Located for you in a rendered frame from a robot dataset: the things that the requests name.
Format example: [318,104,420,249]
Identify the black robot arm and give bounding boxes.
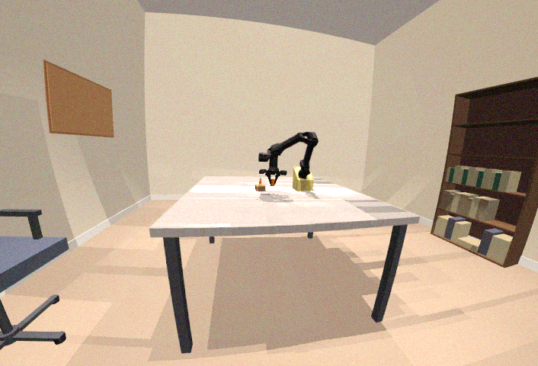
[258,131,319,179]

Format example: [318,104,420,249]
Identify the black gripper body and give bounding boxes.
[259,162,287,175]

